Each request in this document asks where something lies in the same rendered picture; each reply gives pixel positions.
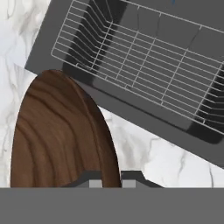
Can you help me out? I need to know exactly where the brown wooden bowl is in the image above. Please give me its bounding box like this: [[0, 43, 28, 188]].
[[10, 69, 122, 189]]

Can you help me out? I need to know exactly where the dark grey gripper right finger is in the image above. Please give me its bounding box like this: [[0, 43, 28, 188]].
[[120, 171, 163, 189]]

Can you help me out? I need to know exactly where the white wire dish rack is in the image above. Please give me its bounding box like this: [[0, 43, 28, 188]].
[[51, 0, 224, 137]]

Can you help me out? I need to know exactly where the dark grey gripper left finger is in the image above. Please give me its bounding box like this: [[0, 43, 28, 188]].
[[61, 170, 103, 189]]

